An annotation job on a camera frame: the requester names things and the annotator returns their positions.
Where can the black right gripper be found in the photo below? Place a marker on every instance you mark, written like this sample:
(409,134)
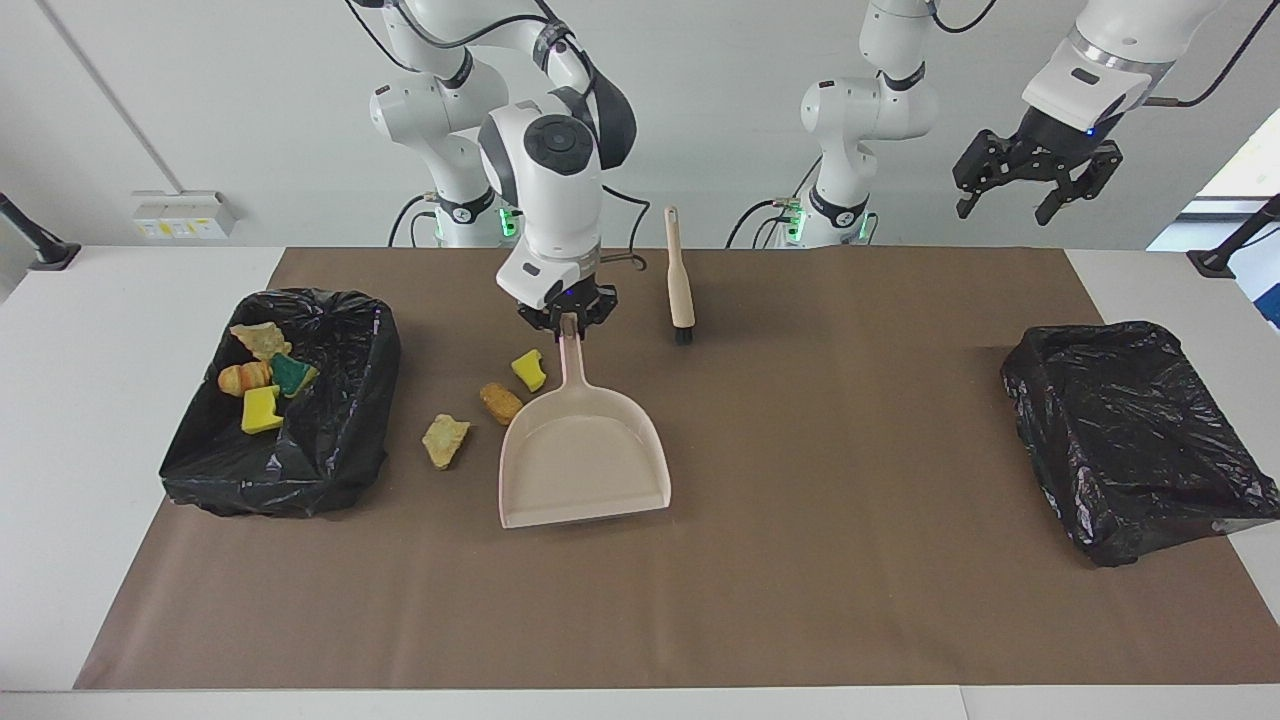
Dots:
(570,303)

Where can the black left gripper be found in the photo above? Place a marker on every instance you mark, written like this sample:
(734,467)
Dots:
(1055,145)

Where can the small yellow sponge piece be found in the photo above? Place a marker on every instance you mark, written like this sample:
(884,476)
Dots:
(529,370)

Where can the brown oval bread nugget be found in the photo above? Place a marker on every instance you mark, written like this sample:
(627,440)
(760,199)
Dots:
(499,402)

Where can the beige hand brush black bristles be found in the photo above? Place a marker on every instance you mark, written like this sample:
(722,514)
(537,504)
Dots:
(679,280)

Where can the pale pink plastic dustpan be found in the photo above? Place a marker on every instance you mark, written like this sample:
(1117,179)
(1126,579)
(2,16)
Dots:
(585,470)

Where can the pale yellow sponge chunk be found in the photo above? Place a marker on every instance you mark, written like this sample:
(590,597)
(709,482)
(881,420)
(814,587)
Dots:
(445,440)

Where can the yellow sponge with green pad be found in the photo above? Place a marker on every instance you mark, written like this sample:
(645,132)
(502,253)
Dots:
(293,374)

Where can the pale cream bread chunk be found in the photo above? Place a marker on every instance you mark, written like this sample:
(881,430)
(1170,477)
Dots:
(260,340)

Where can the large yellow sponge piece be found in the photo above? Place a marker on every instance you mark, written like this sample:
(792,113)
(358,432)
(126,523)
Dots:
(262,412)

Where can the orange striped croissant piece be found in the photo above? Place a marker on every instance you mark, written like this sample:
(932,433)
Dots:
(243,379)

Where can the bin lined with black bag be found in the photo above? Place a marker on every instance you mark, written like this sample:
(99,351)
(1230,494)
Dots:
(330,440)
(1130,440)

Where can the brown paper table mat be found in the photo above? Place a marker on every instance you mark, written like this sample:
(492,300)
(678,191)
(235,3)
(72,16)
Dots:
(640,640)

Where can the white wall socket box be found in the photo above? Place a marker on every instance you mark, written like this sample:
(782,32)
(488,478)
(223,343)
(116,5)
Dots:
(180,213)

